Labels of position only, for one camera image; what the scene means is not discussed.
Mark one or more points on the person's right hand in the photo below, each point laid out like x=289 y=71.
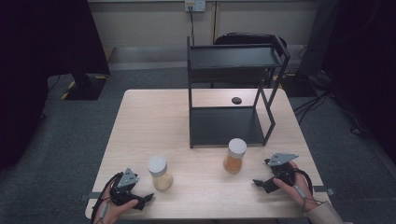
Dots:
x=300 y=189

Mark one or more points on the jar of orange powder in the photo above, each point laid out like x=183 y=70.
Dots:
x=235 y=155

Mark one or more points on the black chair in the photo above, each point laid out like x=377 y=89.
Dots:
x=249 y=38

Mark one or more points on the black metal two-tier rack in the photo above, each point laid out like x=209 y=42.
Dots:
x=225 y=126

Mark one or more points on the dark curtain beside equipment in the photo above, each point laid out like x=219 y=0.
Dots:
x=367 y=62

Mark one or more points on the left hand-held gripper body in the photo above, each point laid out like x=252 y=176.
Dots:
x=126 y=182

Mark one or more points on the person's left hand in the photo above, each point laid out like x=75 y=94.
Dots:
x=109 y=213

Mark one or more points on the dark equipment stand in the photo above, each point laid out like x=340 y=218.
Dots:
x=314 y=46

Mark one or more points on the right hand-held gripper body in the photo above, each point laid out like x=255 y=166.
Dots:
x=281 y=171

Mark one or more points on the jar of pale yellow grains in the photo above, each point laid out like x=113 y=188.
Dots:
x=159 y=174

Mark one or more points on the grey table edge bracket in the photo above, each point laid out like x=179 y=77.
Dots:
x=323 y=189
x=91 y=195

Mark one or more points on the white wall outlet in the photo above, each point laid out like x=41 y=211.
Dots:
x=195 y=5

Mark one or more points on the large dark curtain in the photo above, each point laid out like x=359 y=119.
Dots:
x=37 y=62

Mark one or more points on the black taped stand base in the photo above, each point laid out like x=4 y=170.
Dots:
x=85 y=88

